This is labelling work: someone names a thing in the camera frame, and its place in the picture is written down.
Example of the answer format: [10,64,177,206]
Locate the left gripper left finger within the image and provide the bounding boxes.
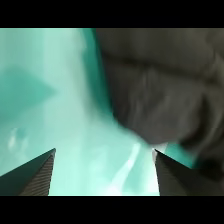
[0,148,57,197]

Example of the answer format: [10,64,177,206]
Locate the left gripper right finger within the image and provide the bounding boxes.
[153,148,224,197]

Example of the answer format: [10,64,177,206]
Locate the dark grey shirt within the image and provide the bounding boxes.
[95,28,224,183]

